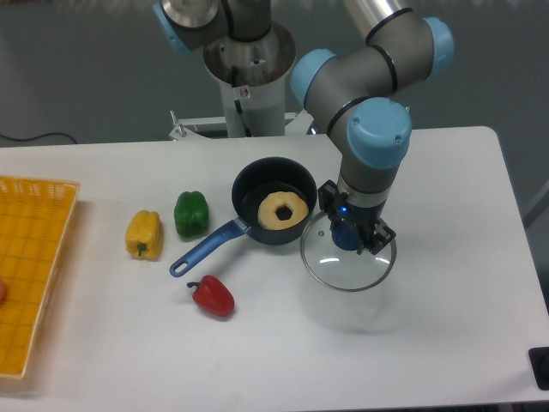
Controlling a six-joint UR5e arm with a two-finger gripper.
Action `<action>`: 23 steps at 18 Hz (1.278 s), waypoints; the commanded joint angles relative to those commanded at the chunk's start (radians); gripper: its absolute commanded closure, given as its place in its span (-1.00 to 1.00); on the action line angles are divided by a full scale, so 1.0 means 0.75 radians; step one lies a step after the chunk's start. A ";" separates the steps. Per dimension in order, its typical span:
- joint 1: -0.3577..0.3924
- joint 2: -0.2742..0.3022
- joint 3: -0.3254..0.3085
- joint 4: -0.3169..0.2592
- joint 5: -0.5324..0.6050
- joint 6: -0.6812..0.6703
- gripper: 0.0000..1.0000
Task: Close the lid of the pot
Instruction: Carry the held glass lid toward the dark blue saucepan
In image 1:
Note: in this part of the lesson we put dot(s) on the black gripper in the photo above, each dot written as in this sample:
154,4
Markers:
360,210

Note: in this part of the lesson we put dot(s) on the glass pot lid blue knob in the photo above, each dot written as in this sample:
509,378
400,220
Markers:
340,269

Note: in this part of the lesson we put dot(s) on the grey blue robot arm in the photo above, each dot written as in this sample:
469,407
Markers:
351,98

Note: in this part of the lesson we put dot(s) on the yellow donut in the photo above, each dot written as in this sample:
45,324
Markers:
282,209

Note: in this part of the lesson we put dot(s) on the dark blue saucepan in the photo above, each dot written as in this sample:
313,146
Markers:
251,186

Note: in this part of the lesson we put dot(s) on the green bell pepper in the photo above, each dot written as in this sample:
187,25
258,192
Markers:
191,214

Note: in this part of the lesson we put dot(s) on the red bell pepper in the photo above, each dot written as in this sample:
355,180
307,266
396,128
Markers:
212,296

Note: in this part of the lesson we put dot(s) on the yellow bell pepper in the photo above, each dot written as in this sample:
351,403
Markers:
144,237

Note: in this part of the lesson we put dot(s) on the black object table corner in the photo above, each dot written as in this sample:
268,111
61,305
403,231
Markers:
539,360

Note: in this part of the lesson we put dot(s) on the yellow plastic basket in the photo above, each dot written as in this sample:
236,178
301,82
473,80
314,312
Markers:
35,215

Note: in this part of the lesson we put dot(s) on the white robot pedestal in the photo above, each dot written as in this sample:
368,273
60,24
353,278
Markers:
251,65

